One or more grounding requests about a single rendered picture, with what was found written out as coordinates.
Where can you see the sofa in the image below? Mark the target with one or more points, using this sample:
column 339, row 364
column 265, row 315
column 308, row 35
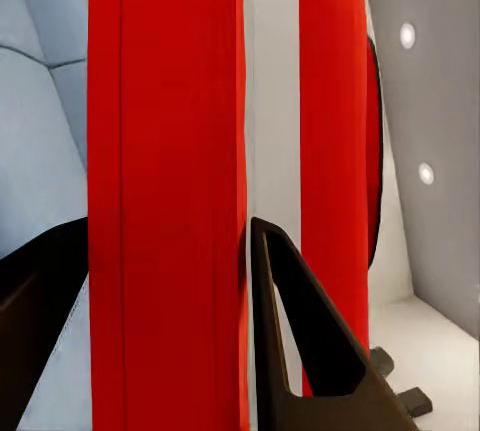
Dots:
column 43, row 177

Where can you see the decorative sign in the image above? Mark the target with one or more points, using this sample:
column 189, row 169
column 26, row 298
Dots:
column 415, row 401

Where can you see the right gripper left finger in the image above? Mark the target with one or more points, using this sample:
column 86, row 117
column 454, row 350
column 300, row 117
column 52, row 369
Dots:
column 39, row 284

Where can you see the radio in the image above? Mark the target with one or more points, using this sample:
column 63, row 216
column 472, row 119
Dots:
column 202, row 114

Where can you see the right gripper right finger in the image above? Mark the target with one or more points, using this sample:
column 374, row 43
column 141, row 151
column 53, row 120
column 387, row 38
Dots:
column 349, row 391

